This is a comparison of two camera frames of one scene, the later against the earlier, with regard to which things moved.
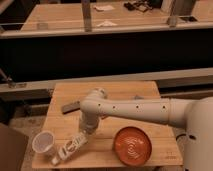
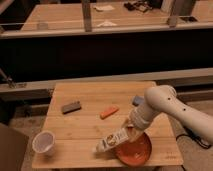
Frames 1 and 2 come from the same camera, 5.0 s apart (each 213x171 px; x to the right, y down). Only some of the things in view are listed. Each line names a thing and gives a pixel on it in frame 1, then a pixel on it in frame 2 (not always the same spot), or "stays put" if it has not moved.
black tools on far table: [138, 5] stays put
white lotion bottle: [70, 147] → [112, 140]
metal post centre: [86, 7] stays put
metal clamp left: [11, 83] stays put
